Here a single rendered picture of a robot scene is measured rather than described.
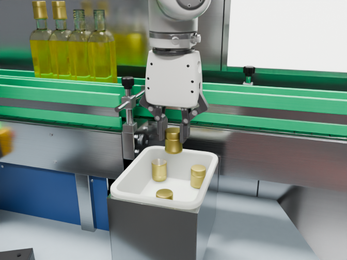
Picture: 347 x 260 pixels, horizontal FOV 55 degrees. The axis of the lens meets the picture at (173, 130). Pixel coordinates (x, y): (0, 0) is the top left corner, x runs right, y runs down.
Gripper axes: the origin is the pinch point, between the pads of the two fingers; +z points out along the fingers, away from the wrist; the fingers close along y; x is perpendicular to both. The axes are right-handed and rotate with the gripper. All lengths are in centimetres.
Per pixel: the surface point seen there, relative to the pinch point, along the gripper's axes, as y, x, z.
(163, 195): 0.2, 5.3, 11.5
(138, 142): 11.7, -8.9, 7.7
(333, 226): -39, -38, 41
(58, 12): 37.3, -19.8, -20.5
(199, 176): -4.0, -6.4, 12.9
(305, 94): -24.8, -26.2, -2.5
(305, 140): -25.5, -16.9, 5.8
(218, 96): -5.2, -18.2, -2.3
